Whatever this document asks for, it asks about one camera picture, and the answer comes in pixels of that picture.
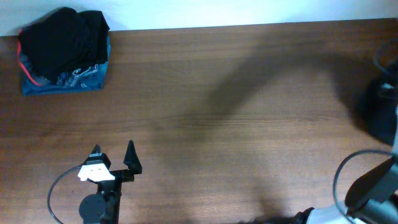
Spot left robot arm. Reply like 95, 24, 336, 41
78, 141, 142, 224

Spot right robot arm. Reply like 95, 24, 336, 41
289, 39, 397, 224

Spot folded blue jeans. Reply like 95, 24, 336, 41
22, 36, 111, 95

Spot grey garment with pink trim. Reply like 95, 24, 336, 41
17, 37, 50, 87

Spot folded black garment on pile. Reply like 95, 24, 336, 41
18, 7, 109, 82

